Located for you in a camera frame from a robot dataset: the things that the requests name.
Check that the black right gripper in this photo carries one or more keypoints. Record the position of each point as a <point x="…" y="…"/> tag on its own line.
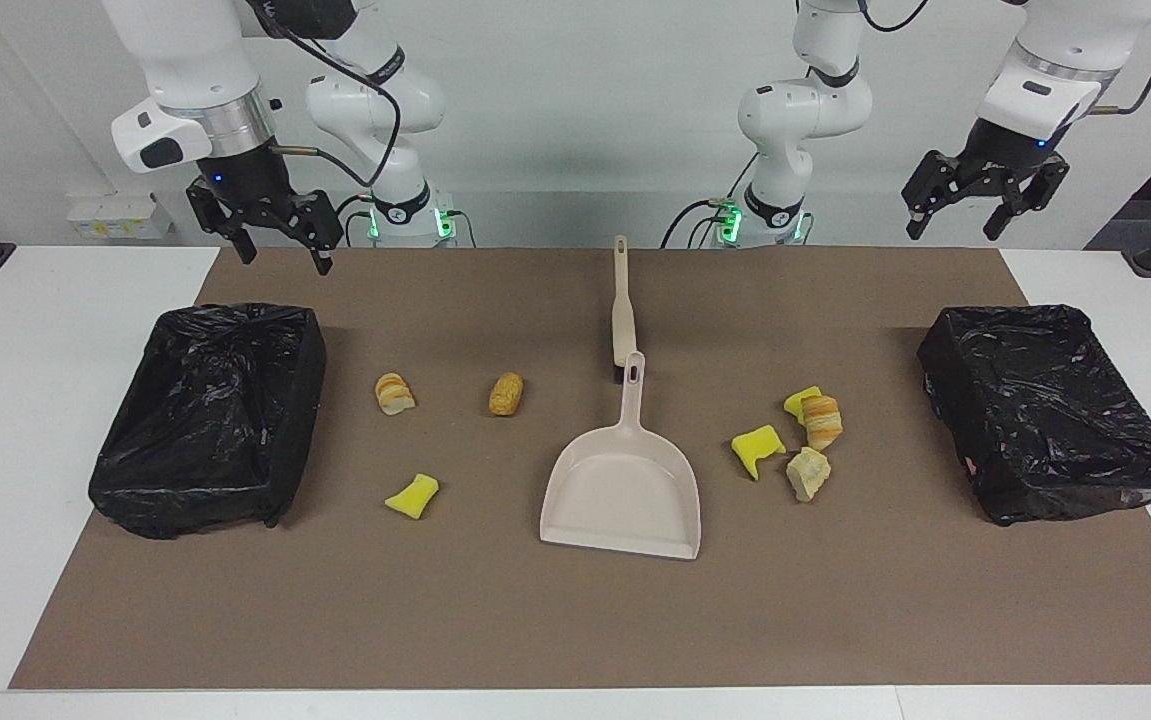
<point x="250" y="185"/>

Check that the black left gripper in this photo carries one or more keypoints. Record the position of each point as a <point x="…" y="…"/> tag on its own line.
<point x="1005" y="155"/>

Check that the small striped croissant piece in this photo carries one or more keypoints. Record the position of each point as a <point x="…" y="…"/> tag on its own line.
<point x="394" y="394"/>

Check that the yellow sponge with green side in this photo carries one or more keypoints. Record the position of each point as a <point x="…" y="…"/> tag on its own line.
<point x="797" y="400"/>

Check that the large striped croissant piece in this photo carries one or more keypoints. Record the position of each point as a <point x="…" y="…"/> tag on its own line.
<point x="822" y="422"/>

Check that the orange corn-textured bread roll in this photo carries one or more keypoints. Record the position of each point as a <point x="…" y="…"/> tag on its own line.
<point x="506" y="394"/>

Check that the yellow sponge piece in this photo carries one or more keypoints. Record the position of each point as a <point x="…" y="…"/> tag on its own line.
<point x="412" y="496"/>

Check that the pale bread chunk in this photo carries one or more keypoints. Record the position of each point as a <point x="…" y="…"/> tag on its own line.
<point x="808" y="474"/>

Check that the large notched yellow sponge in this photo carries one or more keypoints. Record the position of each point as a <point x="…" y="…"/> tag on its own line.
<point x="755" y="447"/>

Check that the beige hand brush black bristles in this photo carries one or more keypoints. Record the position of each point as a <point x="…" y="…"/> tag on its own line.
<point x="623" y="320"/>

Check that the beige plastic dustpan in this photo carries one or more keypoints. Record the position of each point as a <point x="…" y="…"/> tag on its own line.
<point x="625" y="500"/>

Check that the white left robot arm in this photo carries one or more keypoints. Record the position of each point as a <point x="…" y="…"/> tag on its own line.
<point x="805" y="110"/>

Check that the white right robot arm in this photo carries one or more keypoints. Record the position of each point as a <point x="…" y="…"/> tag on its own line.
<point x="195" y="60"/>

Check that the bin with black bag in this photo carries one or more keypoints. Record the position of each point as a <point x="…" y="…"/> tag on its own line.
<point x="205" y="420"/>
<point x="1045" y="410"/>

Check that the brown table mat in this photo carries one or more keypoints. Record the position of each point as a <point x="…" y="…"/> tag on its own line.
<point x="575" y="620"/>

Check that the white wall power box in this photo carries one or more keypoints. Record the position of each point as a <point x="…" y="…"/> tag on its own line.
<point x="120" y="215"/>

